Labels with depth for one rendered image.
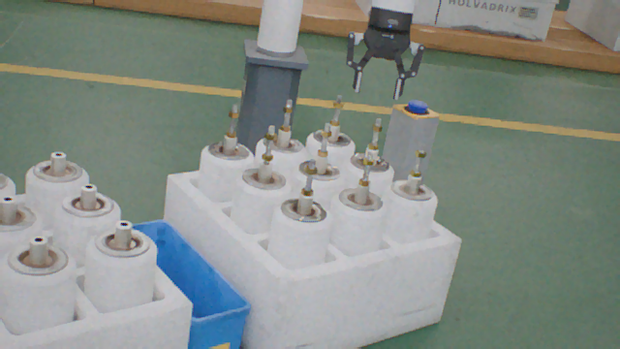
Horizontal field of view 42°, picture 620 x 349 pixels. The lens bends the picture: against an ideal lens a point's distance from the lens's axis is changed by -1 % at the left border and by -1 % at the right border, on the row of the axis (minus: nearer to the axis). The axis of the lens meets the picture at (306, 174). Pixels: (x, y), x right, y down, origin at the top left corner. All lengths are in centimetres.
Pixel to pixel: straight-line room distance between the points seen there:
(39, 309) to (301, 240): 41
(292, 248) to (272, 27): 74
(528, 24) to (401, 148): 209
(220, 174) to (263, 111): 51
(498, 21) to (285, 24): 187
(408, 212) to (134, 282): 51
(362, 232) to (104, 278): 44
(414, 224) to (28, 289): 67
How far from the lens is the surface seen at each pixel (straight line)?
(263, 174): 135
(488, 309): 165
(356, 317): 138
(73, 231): 120
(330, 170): 144
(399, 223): 141
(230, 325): 127
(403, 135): 163
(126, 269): 111
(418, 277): 144
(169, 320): 115
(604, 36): 398
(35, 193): 131
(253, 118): 192
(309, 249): 127
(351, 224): 133
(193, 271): 141
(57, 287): 107
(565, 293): 179
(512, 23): 365
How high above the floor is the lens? 83
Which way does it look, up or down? 24 degrees down
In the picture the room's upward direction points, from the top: 10 degrees clockwise
